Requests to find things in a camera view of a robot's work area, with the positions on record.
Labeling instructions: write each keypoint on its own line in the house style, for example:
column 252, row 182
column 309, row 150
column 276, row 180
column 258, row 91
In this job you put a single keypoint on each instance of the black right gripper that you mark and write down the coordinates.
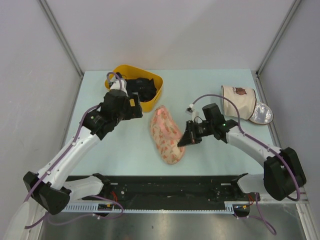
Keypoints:
column 188, row 138

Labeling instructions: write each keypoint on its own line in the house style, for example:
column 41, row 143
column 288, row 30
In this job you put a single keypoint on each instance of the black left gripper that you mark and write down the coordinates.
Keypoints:
column 134, row 111

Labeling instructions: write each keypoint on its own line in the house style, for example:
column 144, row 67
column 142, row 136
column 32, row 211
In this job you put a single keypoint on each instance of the pink tulip mesh laundry bag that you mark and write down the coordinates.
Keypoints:
column 166, row 135

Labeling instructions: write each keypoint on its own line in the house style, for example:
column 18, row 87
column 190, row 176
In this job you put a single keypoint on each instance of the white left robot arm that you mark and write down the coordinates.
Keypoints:
column 46, row 186

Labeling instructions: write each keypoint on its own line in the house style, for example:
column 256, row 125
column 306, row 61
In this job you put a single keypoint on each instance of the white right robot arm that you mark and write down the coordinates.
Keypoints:
column 282, row 170

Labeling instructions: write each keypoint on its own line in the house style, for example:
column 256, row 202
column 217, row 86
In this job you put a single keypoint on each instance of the beige fabric storage bag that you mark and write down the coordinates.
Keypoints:
column 247, row 104

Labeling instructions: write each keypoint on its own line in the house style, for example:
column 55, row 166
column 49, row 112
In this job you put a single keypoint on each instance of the black clothes pile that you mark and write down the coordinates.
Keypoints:
column 143, row 86

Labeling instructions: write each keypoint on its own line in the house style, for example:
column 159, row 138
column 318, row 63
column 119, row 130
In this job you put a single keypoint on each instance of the yellow plastic basket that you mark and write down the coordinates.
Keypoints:
column 132, row 72

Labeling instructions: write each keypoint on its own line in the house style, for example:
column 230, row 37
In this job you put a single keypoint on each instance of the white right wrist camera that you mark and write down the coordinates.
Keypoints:
column 192, row 112

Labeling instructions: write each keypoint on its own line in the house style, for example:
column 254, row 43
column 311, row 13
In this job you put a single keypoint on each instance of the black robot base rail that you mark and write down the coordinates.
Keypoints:
column 174, row 189

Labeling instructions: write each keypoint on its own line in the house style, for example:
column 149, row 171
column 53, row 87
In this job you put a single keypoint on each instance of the white slotted cable duct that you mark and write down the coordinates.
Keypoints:
column 103, row 207

